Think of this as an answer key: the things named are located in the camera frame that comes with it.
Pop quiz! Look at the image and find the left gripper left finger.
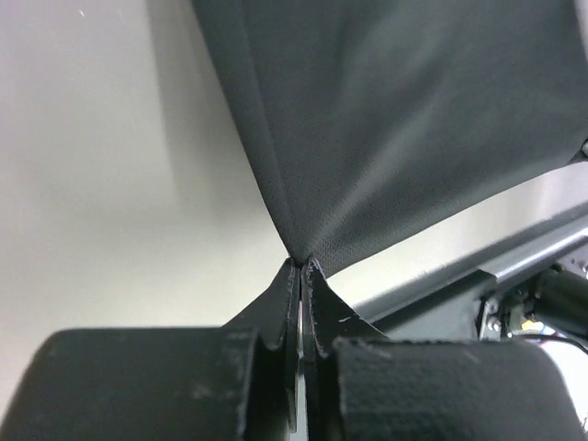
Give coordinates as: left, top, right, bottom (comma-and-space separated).
223, 258, 301, 435

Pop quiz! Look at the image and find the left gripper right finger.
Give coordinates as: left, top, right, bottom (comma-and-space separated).
300, 259, 387, 441

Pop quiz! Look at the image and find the black t-shirt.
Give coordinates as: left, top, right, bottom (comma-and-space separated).
194, 1, 587, 275

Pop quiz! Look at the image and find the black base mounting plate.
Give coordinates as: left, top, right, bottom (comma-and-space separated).
356, 204, 587, 340

